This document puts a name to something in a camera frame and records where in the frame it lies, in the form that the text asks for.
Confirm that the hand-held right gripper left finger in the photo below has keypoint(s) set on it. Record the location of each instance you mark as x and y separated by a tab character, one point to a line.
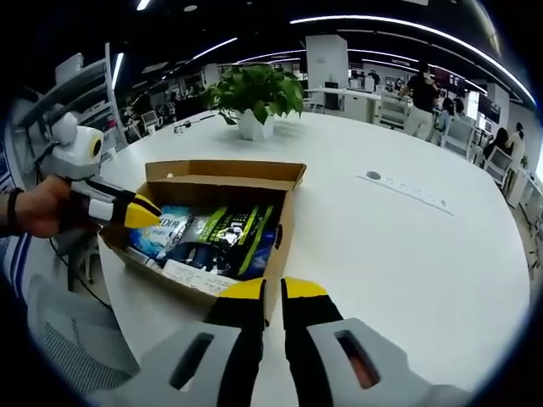
242	322

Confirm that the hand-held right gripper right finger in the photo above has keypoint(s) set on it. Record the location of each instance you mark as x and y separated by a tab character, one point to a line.
309	322

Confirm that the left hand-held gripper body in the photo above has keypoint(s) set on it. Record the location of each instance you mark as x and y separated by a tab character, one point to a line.
80	157

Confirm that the blue wet wipes pack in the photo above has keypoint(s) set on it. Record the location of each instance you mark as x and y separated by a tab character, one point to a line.
157	241

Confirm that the blue white packet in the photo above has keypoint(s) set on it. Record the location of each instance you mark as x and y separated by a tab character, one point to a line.
263	254

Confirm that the brown cardboard shoe box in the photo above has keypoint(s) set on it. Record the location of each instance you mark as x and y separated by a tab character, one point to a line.
212	169

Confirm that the black green striped packet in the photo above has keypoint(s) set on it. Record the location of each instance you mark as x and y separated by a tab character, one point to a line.
237	224

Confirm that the person's left hand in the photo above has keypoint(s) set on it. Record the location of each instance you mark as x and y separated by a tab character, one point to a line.
46	207

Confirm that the black wristband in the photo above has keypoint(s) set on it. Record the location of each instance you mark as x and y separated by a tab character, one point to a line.
12	210

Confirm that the grey metal shelf rack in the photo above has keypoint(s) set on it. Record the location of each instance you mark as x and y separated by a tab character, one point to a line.
85	70

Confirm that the small white device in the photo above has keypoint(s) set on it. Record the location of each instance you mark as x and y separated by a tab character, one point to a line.
181	127

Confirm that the black pen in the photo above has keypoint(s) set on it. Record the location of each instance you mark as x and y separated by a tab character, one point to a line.
199	120

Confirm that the white table socket strip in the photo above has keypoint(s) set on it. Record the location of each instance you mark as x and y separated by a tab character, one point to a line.
407	195

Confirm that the green potted plant white pot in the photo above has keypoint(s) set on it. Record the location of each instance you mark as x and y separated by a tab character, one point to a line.
254	89

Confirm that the white office counter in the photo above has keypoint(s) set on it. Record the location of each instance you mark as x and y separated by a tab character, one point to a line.
348	99

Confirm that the white office chair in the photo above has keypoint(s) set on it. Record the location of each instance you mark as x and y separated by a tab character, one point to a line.
460	135
498	165

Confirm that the ceiling light strips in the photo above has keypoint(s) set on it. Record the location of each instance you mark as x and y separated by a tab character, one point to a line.
322	19

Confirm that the dark monitor screen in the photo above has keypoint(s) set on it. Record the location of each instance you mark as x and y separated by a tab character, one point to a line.
488	108

